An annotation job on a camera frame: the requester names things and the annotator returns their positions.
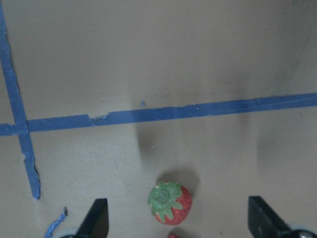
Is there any strawberry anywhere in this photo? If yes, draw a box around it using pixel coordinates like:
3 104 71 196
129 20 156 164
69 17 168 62
147 181 193 226

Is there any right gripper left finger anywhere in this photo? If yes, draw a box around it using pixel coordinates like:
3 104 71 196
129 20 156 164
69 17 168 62
75 198 109 238

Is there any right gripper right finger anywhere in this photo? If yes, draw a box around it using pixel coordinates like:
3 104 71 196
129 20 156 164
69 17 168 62
248 196 297 238

